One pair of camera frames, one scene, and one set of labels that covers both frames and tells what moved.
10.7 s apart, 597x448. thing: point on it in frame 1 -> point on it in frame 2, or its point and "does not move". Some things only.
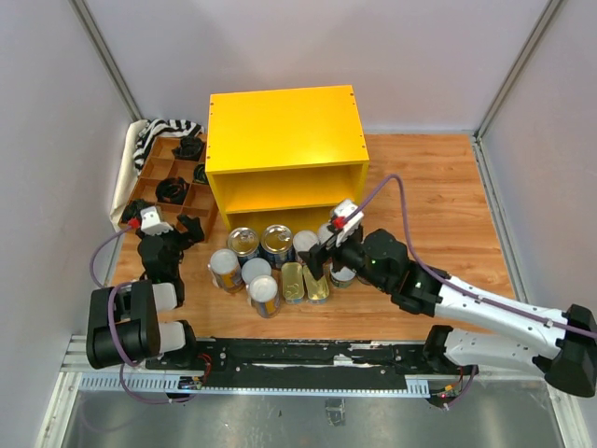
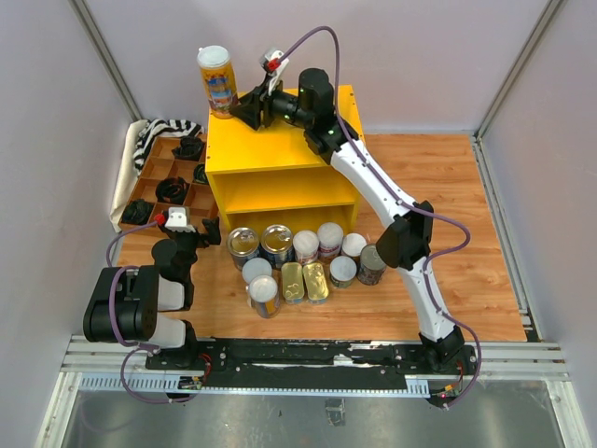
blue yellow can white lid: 264,296 does not move
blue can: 244,243 does not move
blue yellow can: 226,270 -> 219,78
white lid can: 343,278 does not move
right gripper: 315,259 -> 249,108
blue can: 276,245 does not move
